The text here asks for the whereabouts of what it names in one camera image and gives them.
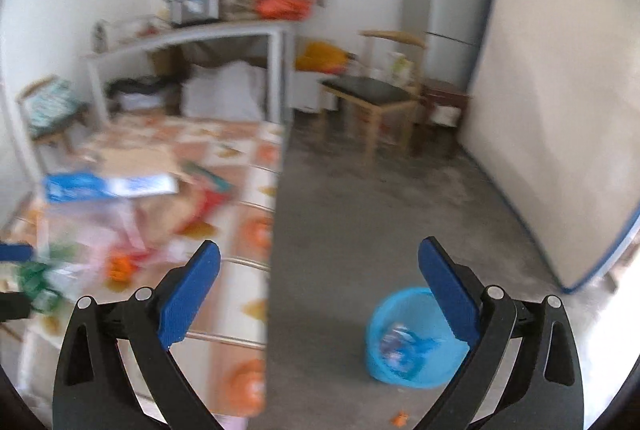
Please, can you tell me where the floral patterned cushion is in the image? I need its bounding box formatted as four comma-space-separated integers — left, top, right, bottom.
24, 78, 81, 133

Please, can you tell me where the blue plastic trash basket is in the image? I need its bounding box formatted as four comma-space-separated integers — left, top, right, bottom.
366, 287, 469, 389

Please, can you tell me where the dark wooden stool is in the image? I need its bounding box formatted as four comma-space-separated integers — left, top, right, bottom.
419, 78, 471, 156

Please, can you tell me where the yellow bag under shelf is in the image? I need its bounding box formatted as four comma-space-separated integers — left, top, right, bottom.
295, 41, 349, 74

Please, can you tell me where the green clear plastic bottle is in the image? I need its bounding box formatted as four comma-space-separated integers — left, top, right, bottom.
17, 257, 75, 315

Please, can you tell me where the steel cooking pot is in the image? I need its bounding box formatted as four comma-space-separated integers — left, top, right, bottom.
165, 0, 221, 28

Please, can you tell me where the orange plastic bag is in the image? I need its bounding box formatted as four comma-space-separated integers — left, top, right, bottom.
255, 0, 316, 21

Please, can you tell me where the white mattress blue trim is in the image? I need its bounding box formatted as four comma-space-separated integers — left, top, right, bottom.
463, 0, 639, 292

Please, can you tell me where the red snack bag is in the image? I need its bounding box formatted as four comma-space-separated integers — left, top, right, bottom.
174, 160, 235, 235

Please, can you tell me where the blue white toothpaste box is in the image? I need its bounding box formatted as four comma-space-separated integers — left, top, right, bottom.
43, 172, 179, 203

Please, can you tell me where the clear bag pink orange print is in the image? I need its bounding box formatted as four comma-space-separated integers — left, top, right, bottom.
37, 191, 192, 294

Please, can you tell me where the tiled ginkgo pattern dining table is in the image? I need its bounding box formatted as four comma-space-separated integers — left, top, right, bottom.
1, 115, 285, 420

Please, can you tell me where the orange peel scrap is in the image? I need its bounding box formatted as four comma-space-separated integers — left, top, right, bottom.
390, 412, 409, 428

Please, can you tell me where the wooden chair black seat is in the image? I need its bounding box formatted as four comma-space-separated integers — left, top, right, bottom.
319, 30, 427, 168

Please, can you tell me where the white metal shelf table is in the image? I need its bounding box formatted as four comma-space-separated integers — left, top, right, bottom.
86, 20, 296, 127

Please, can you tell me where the wooden chair with cushion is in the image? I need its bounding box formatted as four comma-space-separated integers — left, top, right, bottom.
16, 75, 90, 155

